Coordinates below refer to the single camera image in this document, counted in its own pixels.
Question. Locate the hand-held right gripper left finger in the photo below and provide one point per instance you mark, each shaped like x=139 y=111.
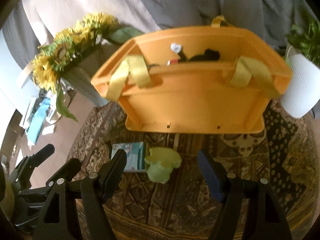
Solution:
x=112 y=172

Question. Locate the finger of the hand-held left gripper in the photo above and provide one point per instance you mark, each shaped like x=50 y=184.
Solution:
x=70 y=167
x=37 y=156

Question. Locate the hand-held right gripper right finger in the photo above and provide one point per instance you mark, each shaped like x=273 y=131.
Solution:
x=210 y=175

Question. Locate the green plush toy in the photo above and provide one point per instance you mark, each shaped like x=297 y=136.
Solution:
x=160 y=170

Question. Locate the orange plastic crate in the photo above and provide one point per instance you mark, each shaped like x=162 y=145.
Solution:
x=195 y=105

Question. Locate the black white plush toy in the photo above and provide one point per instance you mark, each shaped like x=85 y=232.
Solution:
x=207 y=55

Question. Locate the blue cloth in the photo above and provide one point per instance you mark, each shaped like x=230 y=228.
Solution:
x=37 y=122

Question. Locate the patterned rug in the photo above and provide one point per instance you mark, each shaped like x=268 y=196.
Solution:
x=250 y=170

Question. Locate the stack of white papers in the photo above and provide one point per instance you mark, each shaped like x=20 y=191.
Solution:
x=27 y=115

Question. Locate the grey ribbed vase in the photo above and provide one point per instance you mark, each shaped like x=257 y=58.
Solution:
x=85 y=85

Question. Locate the sunflower bouquet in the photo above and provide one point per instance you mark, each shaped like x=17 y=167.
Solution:
x=62 y=52

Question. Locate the green plant in white pot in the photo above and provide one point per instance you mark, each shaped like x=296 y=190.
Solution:
x=300 y=85

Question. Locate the beige curtain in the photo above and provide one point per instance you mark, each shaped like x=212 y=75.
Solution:
x=75 y=0

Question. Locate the grey curtain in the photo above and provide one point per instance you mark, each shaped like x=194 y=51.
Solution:
x=212 y=0

